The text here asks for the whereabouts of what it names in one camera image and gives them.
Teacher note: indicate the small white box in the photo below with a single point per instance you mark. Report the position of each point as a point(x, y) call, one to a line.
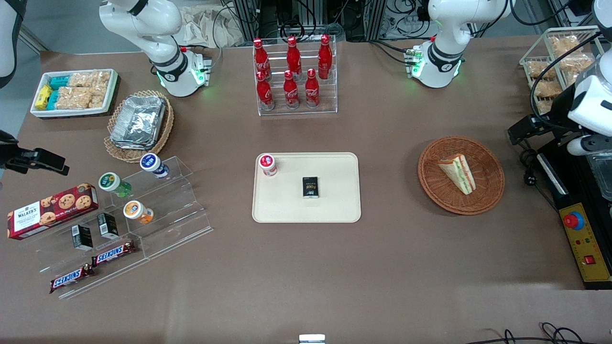
point(311, 339)

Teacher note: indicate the red Walkers cookie box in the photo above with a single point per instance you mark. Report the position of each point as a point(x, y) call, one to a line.
point(48, 212)

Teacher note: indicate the clear rice cracker pack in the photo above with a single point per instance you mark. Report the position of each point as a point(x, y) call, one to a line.
point(72, 97)
point(97, 97)
point(80, 79)
point(101, 79)

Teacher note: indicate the black tissue pack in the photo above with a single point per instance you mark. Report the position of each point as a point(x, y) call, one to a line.
point(310, 187)

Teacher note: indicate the orange-capped yogurt bottle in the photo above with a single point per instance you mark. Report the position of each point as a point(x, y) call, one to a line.
point(136, 211)

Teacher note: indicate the triangle sandwich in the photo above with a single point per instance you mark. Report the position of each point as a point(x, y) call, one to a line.
point(460, 173)

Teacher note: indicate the clear plastic container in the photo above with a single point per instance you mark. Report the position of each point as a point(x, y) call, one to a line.
point(601, 177)

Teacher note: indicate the black equipment base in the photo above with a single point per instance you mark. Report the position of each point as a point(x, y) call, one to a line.
point(573, 186)

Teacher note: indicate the round brown wicker basket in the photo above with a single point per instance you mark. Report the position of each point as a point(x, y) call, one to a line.
point(487, 191)

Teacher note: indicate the clear acrylic stepped display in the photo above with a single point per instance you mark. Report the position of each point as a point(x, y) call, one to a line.
point(177, 210)

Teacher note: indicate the stack of foil trays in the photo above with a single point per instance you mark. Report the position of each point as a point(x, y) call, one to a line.
point(138, 122)

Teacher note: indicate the blue-capped yogurt bottle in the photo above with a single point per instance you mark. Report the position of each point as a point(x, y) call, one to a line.
point(153, 165)

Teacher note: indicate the yellow control box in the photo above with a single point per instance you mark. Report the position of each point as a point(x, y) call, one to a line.
point(590, 258)

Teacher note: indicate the red cola bottle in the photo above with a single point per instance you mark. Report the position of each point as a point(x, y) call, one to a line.
point(260, 59)
point(264, 91)
point(293, 56)
point(290, 91)
point(311, 89)
point(325, 56)

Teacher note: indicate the cream plastic tray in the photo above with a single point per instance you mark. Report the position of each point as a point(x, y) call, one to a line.
point(330, 200)

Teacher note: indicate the green-capped yogurt bottle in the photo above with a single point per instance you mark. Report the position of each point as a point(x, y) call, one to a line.
point(112, 184)

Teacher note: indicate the bagged snack pack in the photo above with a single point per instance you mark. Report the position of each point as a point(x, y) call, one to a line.
point(538, 69)
point(547, 88)
point(576, 63)
point(565, 44)

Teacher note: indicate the crumpled beige cloth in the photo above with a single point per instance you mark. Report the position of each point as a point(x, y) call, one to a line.
point(210, 26)

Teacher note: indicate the red emergency stop button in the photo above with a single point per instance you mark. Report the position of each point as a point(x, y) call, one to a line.
point(573, 220)

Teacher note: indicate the teal snack box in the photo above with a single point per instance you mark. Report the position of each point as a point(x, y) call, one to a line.
point(53, 99)
point(60, 82)

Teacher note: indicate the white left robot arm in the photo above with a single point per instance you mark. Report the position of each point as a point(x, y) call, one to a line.
point(444, 48)

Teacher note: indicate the red-capped yogurt bottle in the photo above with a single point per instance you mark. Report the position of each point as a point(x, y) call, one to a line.
point(267, 164)

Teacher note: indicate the yellow snack box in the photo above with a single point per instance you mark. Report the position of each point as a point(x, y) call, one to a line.
point(43, 97)

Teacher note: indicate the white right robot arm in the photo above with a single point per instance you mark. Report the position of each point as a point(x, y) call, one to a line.
point(153, 28)

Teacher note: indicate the white rectangular snack tray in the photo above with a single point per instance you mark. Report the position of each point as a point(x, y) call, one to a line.
point(112, 88)

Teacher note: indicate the small black box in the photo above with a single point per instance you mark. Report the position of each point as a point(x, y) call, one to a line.
point(82, 237)
point(108, 225)

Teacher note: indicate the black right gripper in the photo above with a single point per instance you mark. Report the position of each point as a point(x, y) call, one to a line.
point(10, 155)

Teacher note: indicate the oval tan wicker basket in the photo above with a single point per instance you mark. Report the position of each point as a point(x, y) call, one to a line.
point(165, 129)

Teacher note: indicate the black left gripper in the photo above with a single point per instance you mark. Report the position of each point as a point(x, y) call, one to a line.
point(558, 109)

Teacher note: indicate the clear acrylic bottle rack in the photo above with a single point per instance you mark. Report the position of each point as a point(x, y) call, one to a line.
point(330, 102)

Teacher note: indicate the Snickers chocolate bar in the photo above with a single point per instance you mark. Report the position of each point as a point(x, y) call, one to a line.
point(114, 253)
point(71, 278)

